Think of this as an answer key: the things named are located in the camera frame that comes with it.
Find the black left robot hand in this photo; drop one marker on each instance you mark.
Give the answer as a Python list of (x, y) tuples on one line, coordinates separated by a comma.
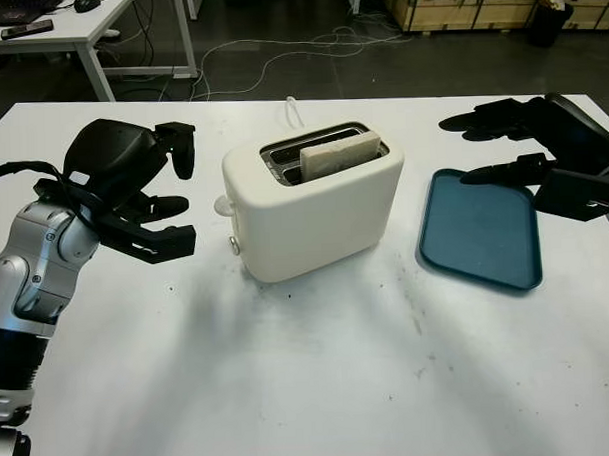
[(112, 159)]

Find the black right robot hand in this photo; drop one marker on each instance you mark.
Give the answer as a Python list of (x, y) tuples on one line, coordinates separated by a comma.
[(571, 133)]

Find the white toaster lever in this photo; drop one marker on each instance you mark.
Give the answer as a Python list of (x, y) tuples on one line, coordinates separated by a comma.
[(222, 206)]

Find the white bread slice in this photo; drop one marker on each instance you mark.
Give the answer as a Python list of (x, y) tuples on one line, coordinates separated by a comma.
[(339, 154)]

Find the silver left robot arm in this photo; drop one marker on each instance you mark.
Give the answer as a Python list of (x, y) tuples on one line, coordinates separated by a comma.
[(26, 278)]

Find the blue plastic tray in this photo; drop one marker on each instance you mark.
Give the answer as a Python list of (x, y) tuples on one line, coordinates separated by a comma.
[(475, 232)]

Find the silver toaster dial knob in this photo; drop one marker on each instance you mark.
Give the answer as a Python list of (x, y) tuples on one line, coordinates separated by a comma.
[(233, 244)]

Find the cream white two-slot toaster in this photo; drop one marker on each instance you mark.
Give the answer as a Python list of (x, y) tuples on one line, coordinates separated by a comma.
[(309, 223)]

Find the black trash bin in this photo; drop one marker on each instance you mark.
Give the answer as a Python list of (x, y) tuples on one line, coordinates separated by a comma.
[(550, 26)]

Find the white shoe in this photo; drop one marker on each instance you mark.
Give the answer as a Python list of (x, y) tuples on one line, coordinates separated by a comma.
[(110, 35)]

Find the plywood crate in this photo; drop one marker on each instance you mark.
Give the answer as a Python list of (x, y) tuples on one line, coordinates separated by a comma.
[(594, 8), (457, 7)]

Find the white office desk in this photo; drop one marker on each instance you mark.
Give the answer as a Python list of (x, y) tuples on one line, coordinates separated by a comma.
[(53, 41)]

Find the crumpled beige paper trash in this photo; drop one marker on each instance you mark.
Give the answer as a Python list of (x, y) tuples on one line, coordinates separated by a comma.
[(551, 1)]

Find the black remote control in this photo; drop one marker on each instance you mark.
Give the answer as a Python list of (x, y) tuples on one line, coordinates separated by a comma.
[(27, 30)]

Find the black computer mouse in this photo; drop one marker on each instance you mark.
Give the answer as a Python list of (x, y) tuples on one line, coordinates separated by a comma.
[(85, 4)]

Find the black laptop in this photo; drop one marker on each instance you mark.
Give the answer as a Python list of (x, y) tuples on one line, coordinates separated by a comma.
[(12, 12)]

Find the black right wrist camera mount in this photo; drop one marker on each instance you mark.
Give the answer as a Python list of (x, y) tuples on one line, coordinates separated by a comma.
[(568, 199)]

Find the white table frame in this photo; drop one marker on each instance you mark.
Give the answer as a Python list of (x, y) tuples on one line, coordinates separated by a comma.
[(192, 6)]

